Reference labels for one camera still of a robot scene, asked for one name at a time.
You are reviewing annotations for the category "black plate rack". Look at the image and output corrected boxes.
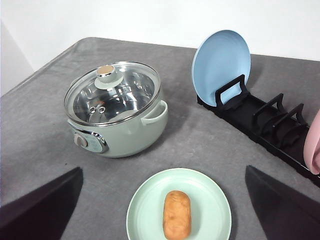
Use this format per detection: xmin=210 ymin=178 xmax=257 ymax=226
xmin=197 ymin=74 xmax=320 ymax=187

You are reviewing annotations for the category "blue plate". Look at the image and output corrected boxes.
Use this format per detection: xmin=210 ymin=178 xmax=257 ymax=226
xmin=191 ymin=29 xmax=251 ymax=107

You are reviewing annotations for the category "brown potato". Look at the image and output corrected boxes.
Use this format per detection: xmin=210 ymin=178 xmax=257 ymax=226
xmin=163 ymin=190 xmax=192 ymax=239

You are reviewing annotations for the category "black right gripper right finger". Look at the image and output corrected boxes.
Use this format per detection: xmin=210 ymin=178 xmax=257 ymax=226
xmin=245 ymin=165 xmax=320 ymax=240

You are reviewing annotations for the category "green electric steamer pot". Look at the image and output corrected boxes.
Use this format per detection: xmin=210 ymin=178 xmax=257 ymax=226
xmin=67 ymin=96 xmax=169 ymax=158

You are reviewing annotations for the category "grey felt table mat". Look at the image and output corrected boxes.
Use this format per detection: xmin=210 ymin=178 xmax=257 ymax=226
xmin=0 ymin=37 xmax=320 ymax=240

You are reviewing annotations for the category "green plate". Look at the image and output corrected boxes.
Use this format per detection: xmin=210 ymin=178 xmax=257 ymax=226
xmin=126 ymin=168 xmax=232 ymax=240

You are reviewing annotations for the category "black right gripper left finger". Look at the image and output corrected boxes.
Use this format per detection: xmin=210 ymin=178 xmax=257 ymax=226
xmin=0 ymin=167 xmax=84 ymax=240

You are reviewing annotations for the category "glass pot lid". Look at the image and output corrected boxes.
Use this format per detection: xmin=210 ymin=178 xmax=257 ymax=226
xmin=64 ymin=61 xmax=161 ymax=126

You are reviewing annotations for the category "pink plate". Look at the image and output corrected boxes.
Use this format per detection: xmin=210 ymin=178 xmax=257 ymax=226
xmin=304 ymin=109 xmax=320 ymax=175

